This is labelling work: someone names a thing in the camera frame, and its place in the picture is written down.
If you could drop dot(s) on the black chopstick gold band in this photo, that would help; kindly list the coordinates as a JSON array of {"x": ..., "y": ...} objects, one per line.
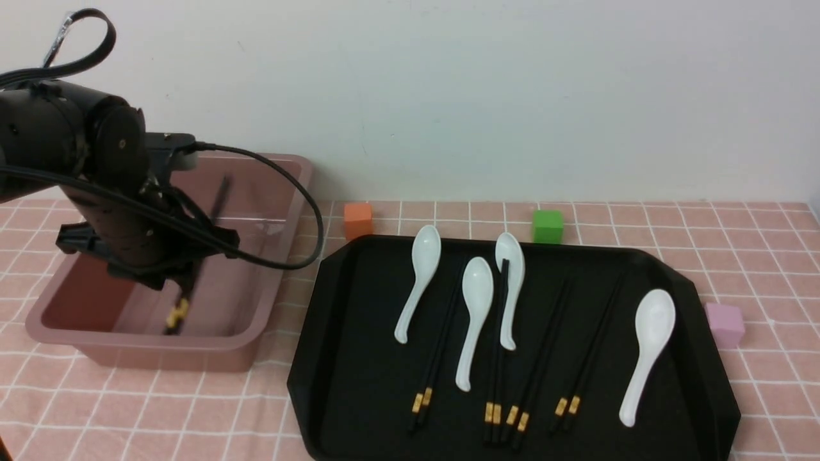
[
  {"x": 488, "y": 415},
  {"x": 503, "y": 291},
  {"x": 181, "y": 317},
  {"x": 514, "y": 413},
  {"x": 538, "y": 374},
  {"x": 423, "y": 397},
  {"x": 595, "y": 362},
  {"x": 218, "y": 202},
  {"x": 435, "y": 395},
  {"x": 568, "y": 406}
]

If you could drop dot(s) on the orange cube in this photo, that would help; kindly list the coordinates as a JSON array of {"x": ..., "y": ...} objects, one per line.
[{"x": 357, "y": 220}]

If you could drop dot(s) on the white ceramic spoon far left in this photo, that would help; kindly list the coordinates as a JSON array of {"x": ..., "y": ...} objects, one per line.
[{"x": 426, "y": 253}]

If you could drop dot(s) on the white ceramic spoon upper middle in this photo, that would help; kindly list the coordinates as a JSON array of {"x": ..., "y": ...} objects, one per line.
[{"x": 507, "y": 247}]

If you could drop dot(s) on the pink rectangular plastic bin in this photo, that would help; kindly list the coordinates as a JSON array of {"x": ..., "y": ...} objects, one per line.
[{"x": 118, "y": 323}]

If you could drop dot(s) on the black plastic tray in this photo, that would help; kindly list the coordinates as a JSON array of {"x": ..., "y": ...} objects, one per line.
[{"x": 352, "y": 384}]

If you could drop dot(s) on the green cube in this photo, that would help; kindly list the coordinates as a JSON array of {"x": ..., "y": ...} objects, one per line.
[{"x": 547, "y": 226}]

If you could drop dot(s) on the pink cube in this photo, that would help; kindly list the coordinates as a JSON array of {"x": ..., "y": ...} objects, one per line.
[{"x": 726, "y": 324}]

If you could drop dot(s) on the white ceramic spoon centre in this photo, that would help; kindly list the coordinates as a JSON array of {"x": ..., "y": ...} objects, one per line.
[{"x": 478, "y": 295}]

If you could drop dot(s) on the pink checkered tablecloth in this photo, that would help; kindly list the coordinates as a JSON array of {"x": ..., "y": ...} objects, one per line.
[{"x": 761, "y": 257}]

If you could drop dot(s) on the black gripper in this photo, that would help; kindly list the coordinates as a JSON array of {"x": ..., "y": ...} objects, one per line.
[{"x": 139, "y": 249}]

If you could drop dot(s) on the white ceramic spoon right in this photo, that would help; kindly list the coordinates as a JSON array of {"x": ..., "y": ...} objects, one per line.
[{"x": 654, "y": 323}]

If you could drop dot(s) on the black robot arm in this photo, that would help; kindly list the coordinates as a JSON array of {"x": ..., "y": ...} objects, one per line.
[{"x": 55, "y": 127}]

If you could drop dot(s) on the white ceramic spoon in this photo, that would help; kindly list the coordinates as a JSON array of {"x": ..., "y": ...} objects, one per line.
[
  {"x": 478, "y": 295},
  {"x": 507, "y": 247},
  {"x": 426, "y": 253},
  {"x": 654, "y": 323}
]

